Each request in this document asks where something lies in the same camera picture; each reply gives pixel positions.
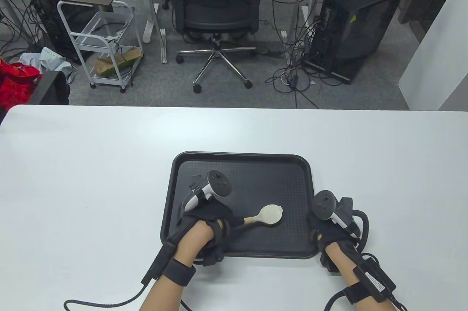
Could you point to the person's left hand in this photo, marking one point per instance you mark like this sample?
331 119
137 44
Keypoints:
214 214

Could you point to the person's right hand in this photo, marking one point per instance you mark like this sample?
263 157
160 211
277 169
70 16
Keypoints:
329 232

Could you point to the black plastic tray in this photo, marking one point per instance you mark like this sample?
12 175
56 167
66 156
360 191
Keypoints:
285 183

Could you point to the person's right forearm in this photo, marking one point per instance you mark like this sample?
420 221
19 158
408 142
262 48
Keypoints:
342 263

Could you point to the person's left forearm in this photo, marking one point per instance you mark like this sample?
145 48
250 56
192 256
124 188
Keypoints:
190 241

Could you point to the white and grey right controller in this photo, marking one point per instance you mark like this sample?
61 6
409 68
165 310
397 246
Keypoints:
323 203

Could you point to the white and grey controller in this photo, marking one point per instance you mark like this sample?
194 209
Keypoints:
219 183
323 203

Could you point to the white and grey left controller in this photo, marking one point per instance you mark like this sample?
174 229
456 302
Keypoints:
219 183

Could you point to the black labelled right wrist box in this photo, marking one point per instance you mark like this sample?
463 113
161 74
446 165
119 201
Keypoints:
376 278

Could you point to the black left wrist sensor box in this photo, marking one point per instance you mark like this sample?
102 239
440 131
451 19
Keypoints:
159 261

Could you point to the white desk foot bar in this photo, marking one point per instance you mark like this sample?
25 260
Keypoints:
163 45

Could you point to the brown cardboard packaging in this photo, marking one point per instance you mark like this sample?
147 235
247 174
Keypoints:
109 66

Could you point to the white power strip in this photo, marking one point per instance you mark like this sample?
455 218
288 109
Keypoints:
115 36

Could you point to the black computer tower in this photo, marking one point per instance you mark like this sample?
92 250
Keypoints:
362 29
40 0

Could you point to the black mesh office chair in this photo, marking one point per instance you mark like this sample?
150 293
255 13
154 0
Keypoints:
215 7

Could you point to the black chair back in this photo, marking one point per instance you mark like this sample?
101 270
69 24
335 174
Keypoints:
47 87

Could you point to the white metal utility cart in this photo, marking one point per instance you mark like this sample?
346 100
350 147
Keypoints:
113 14

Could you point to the grey plastic bags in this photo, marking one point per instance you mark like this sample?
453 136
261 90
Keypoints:
51 56

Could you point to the red bag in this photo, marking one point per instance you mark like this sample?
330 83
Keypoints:
14 84

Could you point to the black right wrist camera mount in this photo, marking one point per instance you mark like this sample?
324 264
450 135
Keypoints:
329 263

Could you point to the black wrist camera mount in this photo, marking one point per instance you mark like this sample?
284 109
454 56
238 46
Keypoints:
329 263
214 256

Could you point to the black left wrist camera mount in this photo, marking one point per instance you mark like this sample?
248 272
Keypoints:
214 256

